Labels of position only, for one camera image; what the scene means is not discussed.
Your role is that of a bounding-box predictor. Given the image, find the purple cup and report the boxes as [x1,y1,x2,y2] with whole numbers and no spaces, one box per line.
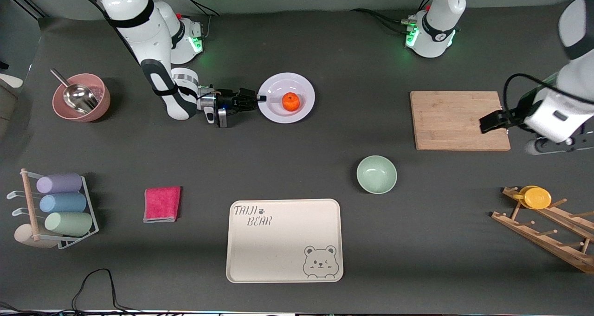
[36,173,83,194]

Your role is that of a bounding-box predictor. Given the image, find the black arm base cable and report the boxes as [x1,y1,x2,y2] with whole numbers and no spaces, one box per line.
[175,0,221,40]
[350,0,434,34]

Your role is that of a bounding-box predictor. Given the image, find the black left arm base cable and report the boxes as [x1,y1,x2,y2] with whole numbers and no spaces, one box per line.
[350,0,434,34]

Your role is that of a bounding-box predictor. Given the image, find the orange fruit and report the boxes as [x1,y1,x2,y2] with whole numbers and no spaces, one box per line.
[281,92,301,112]

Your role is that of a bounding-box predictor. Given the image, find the wooden cutting board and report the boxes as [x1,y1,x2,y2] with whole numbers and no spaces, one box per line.
[410,91,511,151]

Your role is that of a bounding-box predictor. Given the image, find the white wire cup rack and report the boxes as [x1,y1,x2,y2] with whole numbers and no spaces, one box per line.
[6,168,99,250]

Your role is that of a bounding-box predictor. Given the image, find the pink folded cloth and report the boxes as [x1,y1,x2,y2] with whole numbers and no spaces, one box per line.
[143,186,182,223]

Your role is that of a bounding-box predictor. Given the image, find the pale green bowl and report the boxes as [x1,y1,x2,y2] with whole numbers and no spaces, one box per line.
[356,155,398,195]

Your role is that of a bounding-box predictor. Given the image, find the beige cup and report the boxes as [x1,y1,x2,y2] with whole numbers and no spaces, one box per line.
[14,224,58,249]

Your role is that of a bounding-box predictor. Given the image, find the wooden peg drying rack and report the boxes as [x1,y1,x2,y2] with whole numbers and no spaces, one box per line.
[491,186,594,275]

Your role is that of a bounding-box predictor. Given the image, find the black right arm base cable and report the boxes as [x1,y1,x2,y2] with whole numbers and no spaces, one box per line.
[175,0,221,40]

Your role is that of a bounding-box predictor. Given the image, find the yellow cup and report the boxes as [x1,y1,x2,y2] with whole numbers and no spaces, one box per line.
[513,185,552,210]

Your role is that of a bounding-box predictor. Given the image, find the black cable at table edge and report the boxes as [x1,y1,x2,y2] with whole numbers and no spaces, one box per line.
[0,268,186,316]

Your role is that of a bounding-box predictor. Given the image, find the green cup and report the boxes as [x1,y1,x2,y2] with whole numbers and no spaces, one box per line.
[45,212,93,237]

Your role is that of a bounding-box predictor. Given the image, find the white round plate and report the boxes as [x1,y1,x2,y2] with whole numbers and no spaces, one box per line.
[257,72,316,124]

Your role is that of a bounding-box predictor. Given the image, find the blue cup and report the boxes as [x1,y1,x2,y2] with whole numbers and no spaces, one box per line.
[39,193,87,213]

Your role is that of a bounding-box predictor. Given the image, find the cream bear print tray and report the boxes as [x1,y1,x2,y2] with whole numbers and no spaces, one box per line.
[226,199,344,284]

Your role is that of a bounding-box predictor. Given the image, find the metal scoop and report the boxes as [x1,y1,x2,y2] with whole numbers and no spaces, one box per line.
[50,69,99,116]

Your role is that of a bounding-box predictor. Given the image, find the pink bowl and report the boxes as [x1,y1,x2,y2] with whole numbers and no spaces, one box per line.
[52,73,111,123]

